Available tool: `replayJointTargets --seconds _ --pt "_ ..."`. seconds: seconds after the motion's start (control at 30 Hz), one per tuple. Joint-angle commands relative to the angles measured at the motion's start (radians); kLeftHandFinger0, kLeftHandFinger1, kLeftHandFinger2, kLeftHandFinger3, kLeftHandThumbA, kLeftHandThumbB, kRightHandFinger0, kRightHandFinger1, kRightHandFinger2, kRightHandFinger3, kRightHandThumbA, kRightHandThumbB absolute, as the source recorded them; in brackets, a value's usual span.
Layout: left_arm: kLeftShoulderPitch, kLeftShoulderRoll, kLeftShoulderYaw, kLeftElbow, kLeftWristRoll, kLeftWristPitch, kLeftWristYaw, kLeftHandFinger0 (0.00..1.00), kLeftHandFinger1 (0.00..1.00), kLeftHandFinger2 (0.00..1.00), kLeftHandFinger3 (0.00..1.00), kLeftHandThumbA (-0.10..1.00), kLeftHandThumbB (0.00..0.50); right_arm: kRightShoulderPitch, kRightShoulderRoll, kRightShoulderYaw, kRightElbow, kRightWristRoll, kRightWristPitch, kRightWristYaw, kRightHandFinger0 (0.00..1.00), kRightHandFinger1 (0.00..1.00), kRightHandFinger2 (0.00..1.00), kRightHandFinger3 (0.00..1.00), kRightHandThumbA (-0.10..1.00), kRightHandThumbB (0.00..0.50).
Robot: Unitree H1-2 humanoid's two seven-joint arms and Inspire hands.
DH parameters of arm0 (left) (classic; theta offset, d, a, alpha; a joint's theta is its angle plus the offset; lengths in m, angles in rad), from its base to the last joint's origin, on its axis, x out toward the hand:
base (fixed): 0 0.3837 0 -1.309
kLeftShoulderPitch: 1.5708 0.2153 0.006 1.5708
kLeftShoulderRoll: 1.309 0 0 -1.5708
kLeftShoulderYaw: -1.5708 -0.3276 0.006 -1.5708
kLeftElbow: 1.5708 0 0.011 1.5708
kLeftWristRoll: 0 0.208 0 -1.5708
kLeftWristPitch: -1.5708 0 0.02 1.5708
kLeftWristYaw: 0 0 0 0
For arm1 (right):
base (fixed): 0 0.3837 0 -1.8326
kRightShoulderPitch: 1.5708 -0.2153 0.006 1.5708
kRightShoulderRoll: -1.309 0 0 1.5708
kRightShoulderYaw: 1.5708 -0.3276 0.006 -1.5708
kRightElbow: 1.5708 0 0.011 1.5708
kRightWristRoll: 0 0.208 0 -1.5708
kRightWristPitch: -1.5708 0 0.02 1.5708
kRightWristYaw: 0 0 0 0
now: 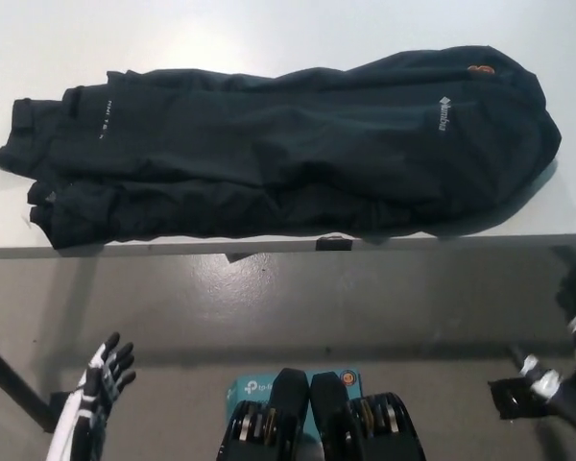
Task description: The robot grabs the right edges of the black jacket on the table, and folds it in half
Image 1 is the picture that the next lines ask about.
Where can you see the left white-black robot hand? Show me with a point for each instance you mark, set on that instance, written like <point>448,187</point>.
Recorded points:
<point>88,384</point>

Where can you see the black Columbia jacket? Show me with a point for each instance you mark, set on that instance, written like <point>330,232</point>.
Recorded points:
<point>269,158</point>

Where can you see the teal tp-link box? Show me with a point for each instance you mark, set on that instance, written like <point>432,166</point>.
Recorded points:
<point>249,386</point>

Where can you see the black clip on table edge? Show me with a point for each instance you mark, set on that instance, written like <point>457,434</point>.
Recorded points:
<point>333,243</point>

